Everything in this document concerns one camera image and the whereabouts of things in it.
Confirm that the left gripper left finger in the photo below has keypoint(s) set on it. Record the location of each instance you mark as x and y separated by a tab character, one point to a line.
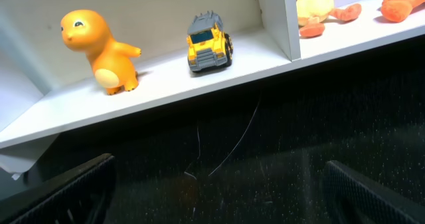
59	197

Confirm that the white shelf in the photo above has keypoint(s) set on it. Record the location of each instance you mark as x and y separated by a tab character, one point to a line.
199	81

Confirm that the grey and yellow toy truck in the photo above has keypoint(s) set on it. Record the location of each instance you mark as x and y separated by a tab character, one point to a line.
207	44

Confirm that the orange rubber dinosaur toy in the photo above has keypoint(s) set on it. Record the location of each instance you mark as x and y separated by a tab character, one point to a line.
106	58

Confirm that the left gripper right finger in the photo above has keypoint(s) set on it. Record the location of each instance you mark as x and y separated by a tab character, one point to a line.
358	200

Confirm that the white plush duck yellow hat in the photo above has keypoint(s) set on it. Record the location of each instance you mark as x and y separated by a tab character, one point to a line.
398	8

